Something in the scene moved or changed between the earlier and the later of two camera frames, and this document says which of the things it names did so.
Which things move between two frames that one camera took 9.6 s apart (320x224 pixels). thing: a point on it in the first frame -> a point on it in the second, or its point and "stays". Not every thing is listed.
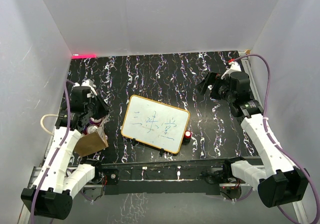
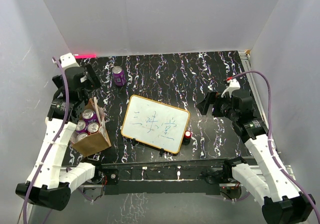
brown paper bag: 91,142 stays
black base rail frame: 201,176 stays
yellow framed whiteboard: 155,124 stays
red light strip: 85,56 stays
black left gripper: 104,111 -> 92,82
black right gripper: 203,86 -> 211,98
